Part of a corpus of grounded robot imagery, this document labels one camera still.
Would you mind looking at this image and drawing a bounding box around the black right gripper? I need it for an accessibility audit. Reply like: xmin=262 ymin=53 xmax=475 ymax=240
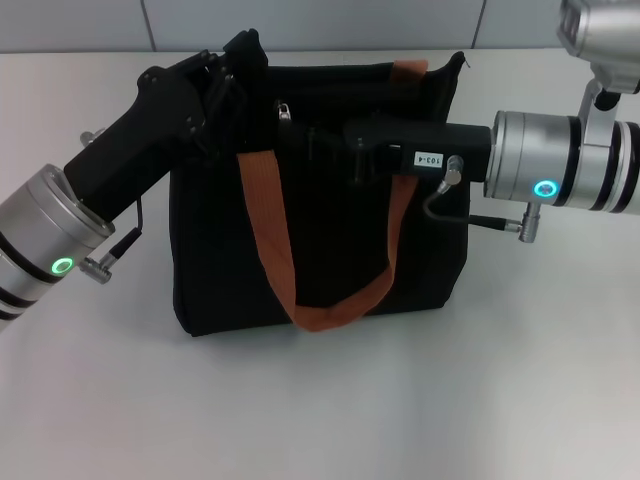
xmin=294 ymin=113 xmax=494 ymax=185

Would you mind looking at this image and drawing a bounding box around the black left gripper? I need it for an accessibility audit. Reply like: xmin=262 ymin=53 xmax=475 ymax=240
xmin=63 ymin=49 xmax=246 ymax=221

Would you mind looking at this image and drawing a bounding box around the black bag with brown handles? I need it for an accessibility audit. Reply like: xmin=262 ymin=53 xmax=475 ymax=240
xmin=169 ymin=28 xmax=474 ymax=337

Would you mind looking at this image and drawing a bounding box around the right gripper cable with connector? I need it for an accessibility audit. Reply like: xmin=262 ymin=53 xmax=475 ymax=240
xmin=424 ymin=154 xmax=544 ymax=245

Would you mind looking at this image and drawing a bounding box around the gripper cable with connector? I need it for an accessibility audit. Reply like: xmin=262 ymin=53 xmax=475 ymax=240
xmin=424 ymin=154 xmax=544 ymax=245
xmin=80 ymin=129 xmax=146 ymax=286

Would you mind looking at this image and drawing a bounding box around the left gripper cable with connector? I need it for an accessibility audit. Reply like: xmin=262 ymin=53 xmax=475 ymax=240
xmin=80 ymin=129 xmax=146 ymax=286

